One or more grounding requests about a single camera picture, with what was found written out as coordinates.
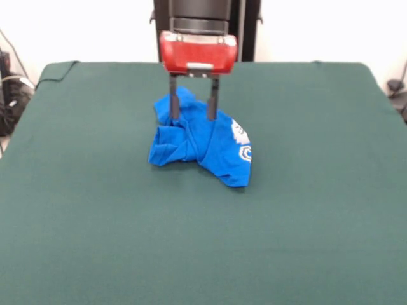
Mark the blue shirt with white print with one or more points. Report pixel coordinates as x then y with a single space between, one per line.
203 146

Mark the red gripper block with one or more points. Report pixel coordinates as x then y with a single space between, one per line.
197 51

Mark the dark green table cloth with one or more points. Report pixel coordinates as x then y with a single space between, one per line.
203 238

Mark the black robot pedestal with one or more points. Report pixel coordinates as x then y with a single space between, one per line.
246 28

